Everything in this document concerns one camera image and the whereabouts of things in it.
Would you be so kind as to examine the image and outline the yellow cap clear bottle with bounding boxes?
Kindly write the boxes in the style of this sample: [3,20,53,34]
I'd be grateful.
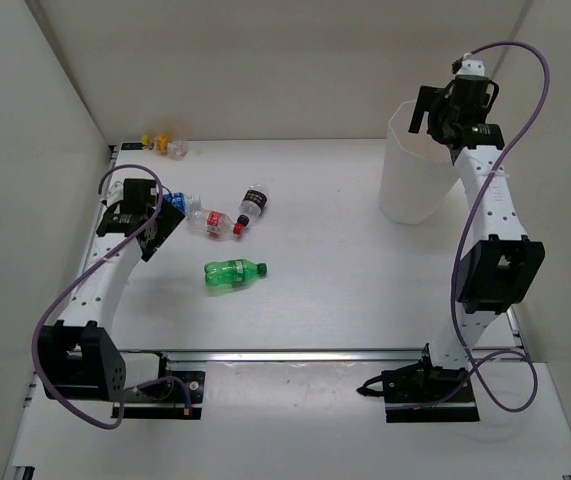
[141,133,188,159]

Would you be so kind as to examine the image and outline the green plastic bottle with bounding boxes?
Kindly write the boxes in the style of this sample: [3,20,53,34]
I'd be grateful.
[204,259,268,294]

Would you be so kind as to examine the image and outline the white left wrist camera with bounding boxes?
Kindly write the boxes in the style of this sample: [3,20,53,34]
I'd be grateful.
[101,181,123,208]

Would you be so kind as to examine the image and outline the dark label sticker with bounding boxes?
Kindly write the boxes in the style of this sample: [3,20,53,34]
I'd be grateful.
[120,142,149,151]

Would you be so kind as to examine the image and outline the silver aluminium front rail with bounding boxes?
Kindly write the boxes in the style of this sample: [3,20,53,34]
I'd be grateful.
[121,349,421,363]

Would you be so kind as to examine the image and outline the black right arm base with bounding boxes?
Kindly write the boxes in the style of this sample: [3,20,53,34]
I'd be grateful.
[356,351,480,424]

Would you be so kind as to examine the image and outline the blue label plastic bottle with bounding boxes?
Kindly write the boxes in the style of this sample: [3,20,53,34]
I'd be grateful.
[163,192,202,216]

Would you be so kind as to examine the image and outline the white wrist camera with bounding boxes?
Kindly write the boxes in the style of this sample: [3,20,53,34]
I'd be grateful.
[101,181,123,208]
[451,52,487,78]

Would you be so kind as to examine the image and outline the red label clear bottle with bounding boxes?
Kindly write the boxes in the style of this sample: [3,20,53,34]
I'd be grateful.
[187,209,244,241]

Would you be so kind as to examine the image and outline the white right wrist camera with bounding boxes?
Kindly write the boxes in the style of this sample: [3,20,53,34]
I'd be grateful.
[451,52,487,78]

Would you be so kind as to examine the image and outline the black label clear bottle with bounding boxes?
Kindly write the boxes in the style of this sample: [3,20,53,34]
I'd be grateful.
[237,183,269,227]

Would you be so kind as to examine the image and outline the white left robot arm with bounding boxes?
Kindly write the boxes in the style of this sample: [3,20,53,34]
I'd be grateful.
[37,178,184,402]

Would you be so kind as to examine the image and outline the white octagonal plastic bin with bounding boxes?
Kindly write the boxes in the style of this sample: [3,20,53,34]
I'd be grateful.
[379,101,458,225]

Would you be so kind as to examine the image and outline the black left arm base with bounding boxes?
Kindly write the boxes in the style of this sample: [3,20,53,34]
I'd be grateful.
[123,351,206,421]

